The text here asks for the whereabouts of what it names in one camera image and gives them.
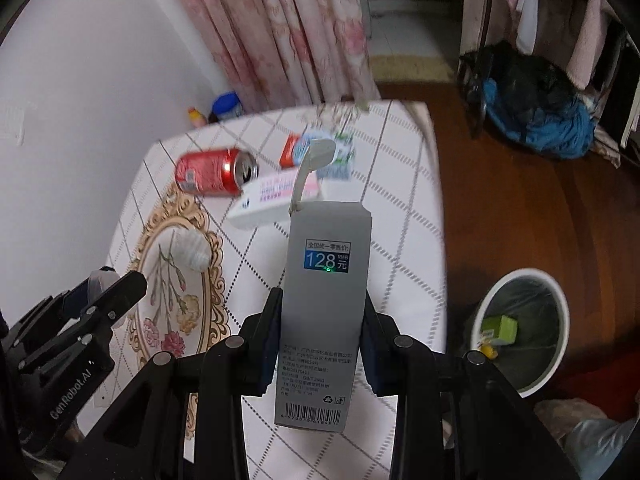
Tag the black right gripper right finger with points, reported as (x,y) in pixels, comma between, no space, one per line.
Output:
(457,417)

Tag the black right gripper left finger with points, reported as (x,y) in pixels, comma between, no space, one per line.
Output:
(181,418)

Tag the green cardboard box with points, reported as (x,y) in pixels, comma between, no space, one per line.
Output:
(499,330)

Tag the grey white carton box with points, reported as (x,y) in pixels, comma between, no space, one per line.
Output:
(324,295)

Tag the black trash bag liner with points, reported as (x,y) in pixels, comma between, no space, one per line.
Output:
(522,332)

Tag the white round trash bin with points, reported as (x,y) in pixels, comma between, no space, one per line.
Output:
(520,329)

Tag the crumpled white plastic tray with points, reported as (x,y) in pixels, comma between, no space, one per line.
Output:
(192,250)

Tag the white floral tablecloth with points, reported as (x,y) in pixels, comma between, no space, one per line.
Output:
(395,176)

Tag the red soda can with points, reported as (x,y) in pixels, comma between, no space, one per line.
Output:
(221,172)

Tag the pink white medicine box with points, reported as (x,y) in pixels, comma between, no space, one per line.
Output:
(264,201)

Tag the orange capped bottle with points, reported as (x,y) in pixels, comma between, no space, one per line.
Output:
(197,119)

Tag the blue capped bottle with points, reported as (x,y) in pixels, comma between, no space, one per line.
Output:
(227,106)

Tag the blue clothes pile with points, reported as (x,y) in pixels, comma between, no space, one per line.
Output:
(566,134)

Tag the blue white milk carton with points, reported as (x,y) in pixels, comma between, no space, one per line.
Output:
(331,155)

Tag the pink floral curtain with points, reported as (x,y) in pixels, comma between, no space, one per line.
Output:
(282,53)

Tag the black metal chair frame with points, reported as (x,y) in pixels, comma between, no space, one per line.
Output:
(472,72)

